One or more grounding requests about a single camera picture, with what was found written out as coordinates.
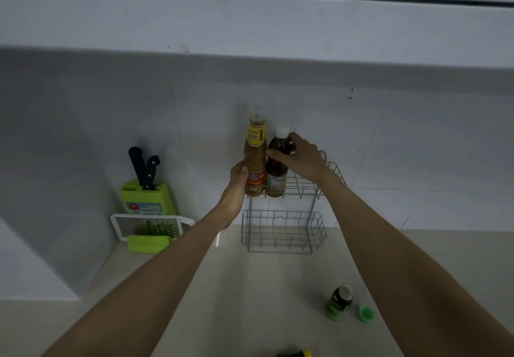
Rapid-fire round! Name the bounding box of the person's left hand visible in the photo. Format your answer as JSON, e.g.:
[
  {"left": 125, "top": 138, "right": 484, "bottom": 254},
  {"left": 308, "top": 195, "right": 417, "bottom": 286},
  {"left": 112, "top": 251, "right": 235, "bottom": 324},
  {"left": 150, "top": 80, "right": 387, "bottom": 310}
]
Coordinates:
[{"left": 215, "top": 161, "right": 250, "bottom": 231}]

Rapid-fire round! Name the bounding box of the person's right hand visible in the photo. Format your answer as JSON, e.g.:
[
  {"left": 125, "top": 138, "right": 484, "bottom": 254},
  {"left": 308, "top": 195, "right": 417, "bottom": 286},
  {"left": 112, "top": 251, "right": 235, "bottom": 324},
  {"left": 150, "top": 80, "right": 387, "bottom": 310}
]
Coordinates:
[{"left": 266, "top": 132, "right": 335, "bottom": 188}]

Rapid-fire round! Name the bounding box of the dark sauce bottle white cap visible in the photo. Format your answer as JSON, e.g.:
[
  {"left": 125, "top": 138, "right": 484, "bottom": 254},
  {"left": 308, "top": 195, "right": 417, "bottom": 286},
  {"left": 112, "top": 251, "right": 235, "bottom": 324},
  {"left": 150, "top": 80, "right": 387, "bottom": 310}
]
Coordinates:
[{"left": 266, "top": 125, "right": 297, "bottom": 198}]

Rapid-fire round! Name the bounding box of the tall light brown sauce bottle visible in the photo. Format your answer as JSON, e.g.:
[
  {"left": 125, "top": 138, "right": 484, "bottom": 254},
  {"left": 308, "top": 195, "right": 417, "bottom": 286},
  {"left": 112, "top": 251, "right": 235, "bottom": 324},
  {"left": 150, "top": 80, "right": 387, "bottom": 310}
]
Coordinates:
[{"left": 243, "top": 105, "right": 268, "bottom": 198}]

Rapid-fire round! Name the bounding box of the grey wire two-tier rack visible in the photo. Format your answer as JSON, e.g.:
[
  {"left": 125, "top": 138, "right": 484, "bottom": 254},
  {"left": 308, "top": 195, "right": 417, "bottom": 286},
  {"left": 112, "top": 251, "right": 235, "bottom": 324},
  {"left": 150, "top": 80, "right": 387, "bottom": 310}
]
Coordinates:
[{"left": 240, "top": 150, "right": 347, "bottom": 255}]

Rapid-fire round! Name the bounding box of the small green label bottle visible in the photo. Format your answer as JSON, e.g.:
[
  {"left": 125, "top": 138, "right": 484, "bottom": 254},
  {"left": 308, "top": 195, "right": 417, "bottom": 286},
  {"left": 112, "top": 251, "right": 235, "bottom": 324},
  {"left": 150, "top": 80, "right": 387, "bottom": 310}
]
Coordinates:
[{"left": 325, "top": 284, "right": 354, "bottom": 321}]

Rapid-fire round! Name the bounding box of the person's left forearm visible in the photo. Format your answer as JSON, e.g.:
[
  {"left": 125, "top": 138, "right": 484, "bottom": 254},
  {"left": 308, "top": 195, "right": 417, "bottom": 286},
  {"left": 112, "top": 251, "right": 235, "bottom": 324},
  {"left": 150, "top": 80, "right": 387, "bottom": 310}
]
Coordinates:
[{"left": 40, "top": 208, "right": 237, "bottom": 357}]

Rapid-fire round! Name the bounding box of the person's right forearm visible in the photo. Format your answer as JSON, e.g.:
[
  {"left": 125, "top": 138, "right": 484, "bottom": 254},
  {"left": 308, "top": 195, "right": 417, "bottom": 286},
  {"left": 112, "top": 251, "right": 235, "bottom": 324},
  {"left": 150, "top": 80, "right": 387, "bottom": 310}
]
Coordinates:
[{"left": 317, "top": 174, "right": 514, "bottom": 357}]

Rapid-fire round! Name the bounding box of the green knife block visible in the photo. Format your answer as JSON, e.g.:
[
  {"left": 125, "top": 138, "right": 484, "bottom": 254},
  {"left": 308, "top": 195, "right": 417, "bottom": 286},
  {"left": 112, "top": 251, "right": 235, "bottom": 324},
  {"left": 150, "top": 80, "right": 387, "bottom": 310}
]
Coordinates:
[{"left": 119, "top": 181, "right": 177, "bottom": 216}]

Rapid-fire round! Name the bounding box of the white framed metal grater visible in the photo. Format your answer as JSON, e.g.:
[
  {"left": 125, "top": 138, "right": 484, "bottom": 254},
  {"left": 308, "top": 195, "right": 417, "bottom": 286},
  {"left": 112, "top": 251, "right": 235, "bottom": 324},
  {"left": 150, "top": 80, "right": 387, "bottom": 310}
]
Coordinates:
[{"left": 110, "top": 213, "right": 196, "bottom": 243}]

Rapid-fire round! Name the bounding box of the green grater container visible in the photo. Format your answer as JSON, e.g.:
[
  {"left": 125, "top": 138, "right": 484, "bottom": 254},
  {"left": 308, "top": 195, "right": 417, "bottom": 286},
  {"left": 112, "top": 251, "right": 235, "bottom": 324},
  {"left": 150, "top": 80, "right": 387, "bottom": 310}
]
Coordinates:
[{"left": 126, "top": 234, "right": 171, "bottom": 254}]

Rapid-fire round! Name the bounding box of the small black-handled knife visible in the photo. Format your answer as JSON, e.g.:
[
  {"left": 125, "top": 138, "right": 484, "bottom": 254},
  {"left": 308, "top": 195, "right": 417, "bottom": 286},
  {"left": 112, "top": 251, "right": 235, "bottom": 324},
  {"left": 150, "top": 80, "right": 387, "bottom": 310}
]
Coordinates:
[{"left": 142, "top": 155, "right": 161, "bottom": 191}]

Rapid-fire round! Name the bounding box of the large black-handled knife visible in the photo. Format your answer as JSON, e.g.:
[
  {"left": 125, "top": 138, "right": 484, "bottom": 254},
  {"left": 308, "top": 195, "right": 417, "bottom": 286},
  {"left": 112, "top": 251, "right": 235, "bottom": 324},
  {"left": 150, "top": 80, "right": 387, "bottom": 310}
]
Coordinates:
[{"left": 128, "top": 146, "right": 147, "bottom": 189}]

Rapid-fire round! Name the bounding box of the white wall cabinet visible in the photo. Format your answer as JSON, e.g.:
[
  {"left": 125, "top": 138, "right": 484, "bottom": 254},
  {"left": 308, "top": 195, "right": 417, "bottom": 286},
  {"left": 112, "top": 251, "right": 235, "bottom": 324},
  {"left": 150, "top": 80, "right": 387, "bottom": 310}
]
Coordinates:
[{"left": 0, "top": 0, "right": 514, "bottom": 69}]

